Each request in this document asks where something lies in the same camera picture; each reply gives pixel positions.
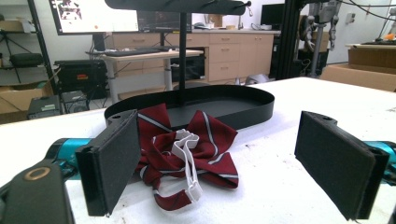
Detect black metal shelf rack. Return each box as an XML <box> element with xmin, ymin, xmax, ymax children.
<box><xmin>0</xmin><ymin>0</ymin><xmax>59</xmax><ymax>94</ymax></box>

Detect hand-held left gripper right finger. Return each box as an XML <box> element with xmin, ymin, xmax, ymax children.
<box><xmin>294</xmin><ymin>110</ymin><xmax>390</xmax><ymax>221</ymax></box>

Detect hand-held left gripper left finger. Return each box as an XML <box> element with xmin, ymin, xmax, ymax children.
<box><xmin>75</xmin><ymin>109</ymin><xmax>142</xmax><ymax>217</ymax></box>

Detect black metal frame post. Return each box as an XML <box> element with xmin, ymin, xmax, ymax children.
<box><xmin>274</xmin><ymin>0</ymin><xmax>305</xmax><ymax>80</ymax></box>

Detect large brown cardboard box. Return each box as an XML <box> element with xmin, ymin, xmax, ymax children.
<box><xmin>319</xmin><ymin>46</ymin><xmax>396</xmax><ymax>93</ymax></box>

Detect grey robot on stand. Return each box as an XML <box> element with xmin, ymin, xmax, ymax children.
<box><xmin>298</xmin><ymin>0</ymin><xmax>341</xmax><ymax>78</ymax></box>

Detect small black computer box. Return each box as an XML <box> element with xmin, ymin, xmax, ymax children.
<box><xmin>60</xmin><ymin>90</ymin><xmax>92</xmax><ymax>115</ymax></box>

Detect black bag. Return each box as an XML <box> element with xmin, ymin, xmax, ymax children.
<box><xmin>8</xmin><ymin>52</ymin><xmax>45</xmax><ymax>68</ymax></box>

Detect black keyboard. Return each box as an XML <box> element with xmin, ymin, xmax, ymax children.
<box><xmin>104</xmin><ymin>48</ymin><xmax>163</xmax><ymax>58</ymax></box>

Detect large bright monitor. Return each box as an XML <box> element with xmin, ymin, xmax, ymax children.
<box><xmin>48</xmin><ymin>0</ymin><xmax>140</xmax><ymax>35</ymax></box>

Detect dark red striped bow tie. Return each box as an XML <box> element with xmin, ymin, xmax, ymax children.
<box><xmin>134</xmin><ymin>103</ymin><xmax>240</xmax><ymax>212</ymax></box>

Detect black equipment case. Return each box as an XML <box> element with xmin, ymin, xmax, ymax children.
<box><xmin>54</xmin><ymin>59</ymin><xmax>108</xmax><ymax>101</ymax></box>

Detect black accessory stand with tray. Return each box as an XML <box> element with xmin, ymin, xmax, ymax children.
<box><xmin>104</xmin><ymin>0</ymin><xmax>276</xmax><ymax>132</ymax></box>

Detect light wooden drawer cabinet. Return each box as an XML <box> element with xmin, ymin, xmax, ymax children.
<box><xmin>106</xmin><ymin>29</ymin><xmax>281</xmax><ymax>84</ymax></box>

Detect light wooden standing desk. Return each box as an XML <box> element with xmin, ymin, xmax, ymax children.
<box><xmin>87</xmin><ymin>49</ymin><xmax>205</xmax><ymax>104</ymax></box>

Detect dark computer monitor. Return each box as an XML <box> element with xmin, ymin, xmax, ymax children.
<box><xmin>136</xmin><ymin>10</ymin><xmax>193</xmax><ymax>34</ymax></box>

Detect small black monitor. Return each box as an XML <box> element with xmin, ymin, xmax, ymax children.
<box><xmin>261</xmin><ymin>3</ymin><xmax>286</xmax><ymax>27</ymax></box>

